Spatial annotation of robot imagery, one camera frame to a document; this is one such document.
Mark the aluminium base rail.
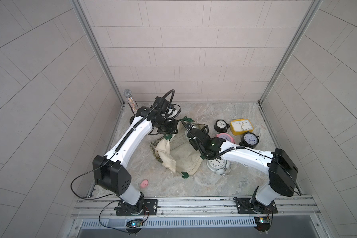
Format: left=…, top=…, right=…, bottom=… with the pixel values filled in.
left=65, top=195, right=331, bottom=238

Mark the beige canvas tote bag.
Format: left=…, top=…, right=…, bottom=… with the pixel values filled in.
left=150, top=117, right=206, bottom=179

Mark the pink alarm clock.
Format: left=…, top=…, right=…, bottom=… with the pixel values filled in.
left=216, top=133, right=236, bottom=144

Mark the controller board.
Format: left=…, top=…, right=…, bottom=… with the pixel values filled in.
left=254, top=216, right=271, bottom=232
left=126, top=219, right=144, bottom=229

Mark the right controller board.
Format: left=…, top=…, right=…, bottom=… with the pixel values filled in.
left=254, top=216, right=271, bottom=232

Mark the metal corner wall profile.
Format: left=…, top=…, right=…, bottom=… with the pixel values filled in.
left=258, top=0, right=323, bottom=105

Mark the left controller board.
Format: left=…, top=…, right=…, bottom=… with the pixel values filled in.
left=126, top=219, right=144, bottom=229

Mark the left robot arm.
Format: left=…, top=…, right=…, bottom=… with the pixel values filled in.
left=93, top=102, right=181, bottom=215

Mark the yellow square alarm clock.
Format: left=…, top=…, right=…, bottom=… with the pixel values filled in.
left=230, top=119, right=254, bottom=136

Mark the black twin-bell alarm clock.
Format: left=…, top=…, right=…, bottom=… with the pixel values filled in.
left=214, top=120, right=230, bottom=133

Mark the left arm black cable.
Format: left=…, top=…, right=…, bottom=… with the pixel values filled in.
left=69, top=166, right=146, bottom=233

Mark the pink eraser piece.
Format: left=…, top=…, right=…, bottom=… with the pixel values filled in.
left=140, top=179, right=149, bottom=189

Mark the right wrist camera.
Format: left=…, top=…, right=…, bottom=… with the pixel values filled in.
left=181, top=121, right=194, bottom=138

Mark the left metal corner profile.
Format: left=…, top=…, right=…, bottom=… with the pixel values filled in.
left=70, top=0, right=125, bottom=107

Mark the black and white alarm clock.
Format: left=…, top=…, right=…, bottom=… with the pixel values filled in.
left=239, top=132, right=259, bottom=149

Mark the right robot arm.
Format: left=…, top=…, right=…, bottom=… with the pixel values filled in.
left=182, top=123, right=298, bottom=214

